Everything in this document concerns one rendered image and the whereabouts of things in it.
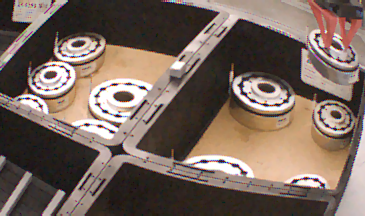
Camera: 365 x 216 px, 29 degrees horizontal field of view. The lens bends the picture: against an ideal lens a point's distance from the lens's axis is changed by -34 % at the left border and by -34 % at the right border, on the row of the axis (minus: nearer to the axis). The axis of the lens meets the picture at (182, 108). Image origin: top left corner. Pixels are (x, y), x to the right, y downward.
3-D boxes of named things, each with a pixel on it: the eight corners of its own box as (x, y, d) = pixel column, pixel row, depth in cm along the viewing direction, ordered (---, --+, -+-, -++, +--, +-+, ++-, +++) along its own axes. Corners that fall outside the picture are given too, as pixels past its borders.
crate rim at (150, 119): (232, 24, 137) (232, 12, 135) (369, 82, 129) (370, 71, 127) (117, 167, 104) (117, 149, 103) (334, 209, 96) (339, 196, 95)
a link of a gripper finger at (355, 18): (362, 58, 107) (363, 10, 101) (337, 60, 104) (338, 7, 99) (342, 35, 112) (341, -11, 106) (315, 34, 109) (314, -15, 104)
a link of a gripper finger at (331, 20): (354, 59, 106) (356, 9, 101) (328, 61, 103) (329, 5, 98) (334, 35, 111) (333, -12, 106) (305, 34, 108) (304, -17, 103)
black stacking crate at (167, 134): (231, 79, 141) (233, 15, 135) (363, 126, 133) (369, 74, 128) (123, 221, 109) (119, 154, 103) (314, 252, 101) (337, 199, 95)
